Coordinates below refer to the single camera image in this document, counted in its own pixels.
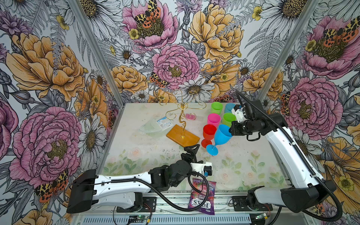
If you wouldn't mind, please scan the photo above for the green wine glass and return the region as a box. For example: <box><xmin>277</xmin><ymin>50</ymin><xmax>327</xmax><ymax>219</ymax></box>
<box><xmin>211</xmin><ymin>102</ymin><xmax>223</xmax><ymax>115</ymax></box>
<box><xmin>222</xmin><ymin>112</ymin><xmax>237</xmax><ymax>127</ymax></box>

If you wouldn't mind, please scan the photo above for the blue wine glass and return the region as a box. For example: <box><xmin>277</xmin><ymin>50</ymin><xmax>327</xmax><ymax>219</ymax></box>
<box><xmin>206</xmin><ymin>124</ymin><xmax>232</xmax><ymax>156</ymax></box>
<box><xmin>224</xmin><ymin>103</ymin><xmax>236</xmax><ymax>113</ymax></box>

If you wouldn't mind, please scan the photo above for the red wine glass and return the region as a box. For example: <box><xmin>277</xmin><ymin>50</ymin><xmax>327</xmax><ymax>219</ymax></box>
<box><xmin>201</xmin><ymin>124</ymin><xmax>217</xmax><ymax>148</ymax></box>

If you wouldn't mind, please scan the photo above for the pink wine glass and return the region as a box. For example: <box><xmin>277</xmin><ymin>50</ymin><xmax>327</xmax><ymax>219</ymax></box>
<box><xmin>207</xmin><ymin>113</ymin><xmax>221</xmax><ymax>127</ymax></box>

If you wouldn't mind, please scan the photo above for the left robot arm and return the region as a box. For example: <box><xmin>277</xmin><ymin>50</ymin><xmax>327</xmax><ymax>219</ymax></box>
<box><xmin>67</xmin><ymin>144</ymin><xmax>212</xmax><ymax>214</ymax></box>

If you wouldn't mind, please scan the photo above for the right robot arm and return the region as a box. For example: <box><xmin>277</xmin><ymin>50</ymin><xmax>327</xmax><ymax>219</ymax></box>
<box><xmin>229</xmin><ymin>91</ymin><xmax>343</xmax><ymax>222</ymax></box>

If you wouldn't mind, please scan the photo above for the purple Fox's candy bag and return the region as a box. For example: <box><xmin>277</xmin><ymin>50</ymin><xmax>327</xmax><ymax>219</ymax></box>
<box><xmin>188</xmin><ymin>178</ymin><xmax>217</xmax><ymax>215</ymax></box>

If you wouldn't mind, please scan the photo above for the clear surgical mask packet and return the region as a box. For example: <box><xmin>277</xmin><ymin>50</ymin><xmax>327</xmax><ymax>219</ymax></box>
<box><xmin>139</xmin><ymin>116</ymin><xmax>174</xmax><ymax>134</ymax></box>

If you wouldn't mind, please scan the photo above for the green circuit board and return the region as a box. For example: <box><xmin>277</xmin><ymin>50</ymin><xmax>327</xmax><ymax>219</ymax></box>
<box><xmin>128</xmin><ymin>215</ymin><xmax>150</xmax><ymax>222</ymax></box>

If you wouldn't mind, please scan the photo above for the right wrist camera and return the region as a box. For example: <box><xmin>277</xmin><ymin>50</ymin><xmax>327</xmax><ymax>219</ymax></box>
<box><xmin>231</xmin><ymin>105</ymin><xmax>246</xmax><ymax>123</ymax></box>

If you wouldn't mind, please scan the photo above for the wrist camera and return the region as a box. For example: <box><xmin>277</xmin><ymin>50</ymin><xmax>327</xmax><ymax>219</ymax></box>
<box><xmin>231</xmin><ymin>105</ymin><xmax>246</xmax><ymax>123</ymax></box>
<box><xmin>190</xmin><ymin>162</ymin><xmax>213</xmax><ymax>177</ymax></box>

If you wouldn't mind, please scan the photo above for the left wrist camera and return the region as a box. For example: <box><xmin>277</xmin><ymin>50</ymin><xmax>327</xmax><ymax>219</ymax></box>
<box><xmin>190</xmin><ymin>162</ymin><xmax>213</xmax><ymax>177</ymax></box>

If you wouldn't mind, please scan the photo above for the gold wire glass rack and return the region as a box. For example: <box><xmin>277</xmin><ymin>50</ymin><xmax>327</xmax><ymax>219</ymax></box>
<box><xmin>159</xmin><ymin>90</ymin><xmax>206</xmax><ymax>148</ymax></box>

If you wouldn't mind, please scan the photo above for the aluminium front rail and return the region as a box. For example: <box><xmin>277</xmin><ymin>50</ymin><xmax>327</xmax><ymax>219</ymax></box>
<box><xmin>73</xmin><ymin>191</ymin><xmax>313</xmax><ymax>216</ymax></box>

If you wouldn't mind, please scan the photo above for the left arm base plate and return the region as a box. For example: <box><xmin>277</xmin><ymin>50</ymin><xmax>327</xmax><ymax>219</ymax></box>
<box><xmin>116</xmin><ymin>197</ymin><xmax>157</xmax><ymax>213</ymax></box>

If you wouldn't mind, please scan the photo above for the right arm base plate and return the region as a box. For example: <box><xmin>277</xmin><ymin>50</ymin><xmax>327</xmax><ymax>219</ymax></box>
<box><xmin>228</xmin><ymin>196</ymin><xmax>273</xmax><ymax>212</ymax></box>

